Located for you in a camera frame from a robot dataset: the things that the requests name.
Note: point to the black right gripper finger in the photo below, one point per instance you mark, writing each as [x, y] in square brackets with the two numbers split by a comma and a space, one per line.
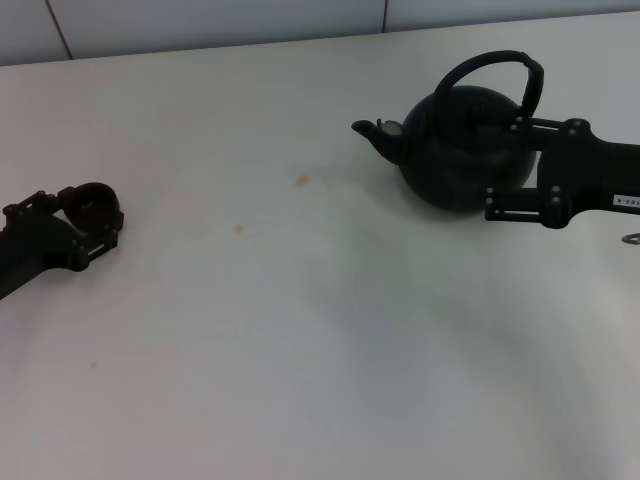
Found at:
[542, 131]
[520, 202]

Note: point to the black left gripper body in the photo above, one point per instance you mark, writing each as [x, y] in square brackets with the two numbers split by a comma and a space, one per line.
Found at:
[35, 245]

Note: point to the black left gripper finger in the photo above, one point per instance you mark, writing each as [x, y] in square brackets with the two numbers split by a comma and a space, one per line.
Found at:
[35, 202]
[102, 245]

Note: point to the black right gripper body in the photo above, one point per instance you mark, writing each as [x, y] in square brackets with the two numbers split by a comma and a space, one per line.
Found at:
[590, 175]

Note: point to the small black teacup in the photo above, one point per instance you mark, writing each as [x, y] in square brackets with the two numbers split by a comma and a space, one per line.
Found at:
[92, 210]

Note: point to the black round teapot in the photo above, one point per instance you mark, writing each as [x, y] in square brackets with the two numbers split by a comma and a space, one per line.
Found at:
[450, 160]

